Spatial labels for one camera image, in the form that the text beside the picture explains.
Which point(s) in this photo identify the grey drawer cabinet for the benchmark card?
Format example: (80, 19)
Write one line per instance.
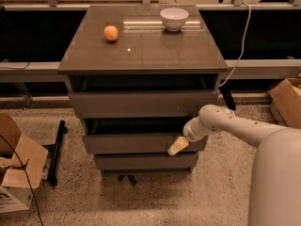
(145, 57)

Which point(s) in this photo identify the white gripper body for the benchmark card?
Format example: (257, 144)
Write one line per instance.
(188, 133)

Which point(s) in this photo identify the open cardboard box left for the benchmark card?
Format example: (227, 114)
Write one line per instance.
(22, 166)

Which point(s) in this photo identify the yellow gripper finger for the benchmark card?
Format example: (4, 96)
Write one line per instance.
(179, 144)

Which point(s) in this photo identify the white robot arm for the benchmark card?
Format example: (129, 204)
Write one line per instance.
(275, 188)

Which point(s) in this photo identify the metal railing frame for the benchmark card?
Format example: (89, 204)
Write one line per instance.
(22, 70)

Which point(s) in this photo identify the black metal stand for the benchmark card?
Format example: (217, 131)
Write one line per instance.
(53, 154)

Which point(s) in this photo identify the white ceramic bowl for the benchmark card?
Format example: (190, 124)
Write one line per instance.
(173, 18)

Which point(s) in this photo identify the cardboard box right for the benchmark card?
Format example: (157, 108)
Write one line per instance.
(287, 99)

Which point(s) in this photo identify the orange fruit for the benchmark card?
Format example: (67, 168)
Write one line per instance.
(111, 33)

